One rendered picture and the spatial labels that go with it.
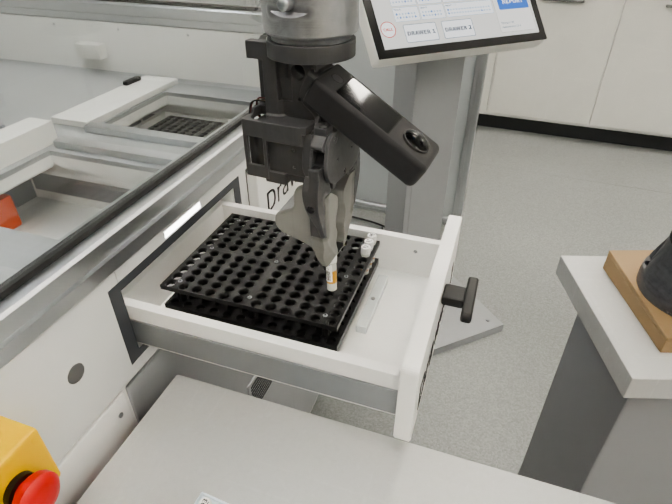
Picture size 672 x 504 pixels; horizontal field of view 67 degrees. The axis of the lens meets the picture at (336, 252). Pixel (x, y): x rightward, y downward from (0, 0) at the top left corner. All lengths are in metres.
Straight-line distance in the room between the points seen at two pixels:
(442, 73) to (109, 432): 1.23
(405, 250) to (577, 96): 2.89
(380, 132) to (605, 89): 3.15
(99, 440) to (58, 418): 0.08
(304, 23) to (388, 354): 0.38
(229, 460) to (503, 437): 1.12
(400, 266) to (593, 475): 0.52
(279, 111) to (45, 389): 0.35
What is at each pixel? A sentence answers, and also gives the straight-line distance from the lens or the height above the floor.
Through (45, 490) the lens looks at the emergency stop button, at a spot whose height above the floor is 0.88.
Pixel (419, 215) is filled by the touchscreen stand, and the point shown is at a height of 0.41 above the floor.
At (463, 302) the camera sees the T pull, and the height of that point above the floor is 0.91.
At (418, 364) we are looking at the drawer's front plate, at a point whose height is 0.93.
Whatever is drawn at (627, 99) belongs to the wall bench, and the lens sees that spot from 3.55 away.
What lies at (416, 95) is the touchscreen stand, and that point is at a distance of 1.51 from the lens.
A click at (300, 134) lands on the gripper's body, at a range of 0.42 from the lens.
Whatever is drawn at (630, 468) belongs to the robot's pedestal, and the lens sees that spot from 1.04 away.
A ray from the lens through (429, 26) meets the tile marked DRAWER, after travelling 1.39.
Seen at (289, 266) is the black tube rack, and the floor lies 0.90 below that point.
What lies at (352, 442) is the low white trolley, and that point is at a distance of 0.62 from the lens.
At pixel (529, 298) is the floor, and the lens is 2.11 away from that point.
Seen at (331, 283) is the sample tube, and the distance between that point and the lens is 0.52.
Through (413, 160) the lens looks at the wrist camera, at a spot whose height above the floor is 1.11.
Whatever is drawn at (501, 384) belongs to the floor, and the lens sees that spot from 1.75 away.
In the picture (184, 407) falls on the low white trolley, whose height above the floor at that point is 0.76.
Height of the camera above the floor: 1.28
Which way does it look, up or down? 35 degrees down
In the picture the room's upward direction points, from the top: straight up
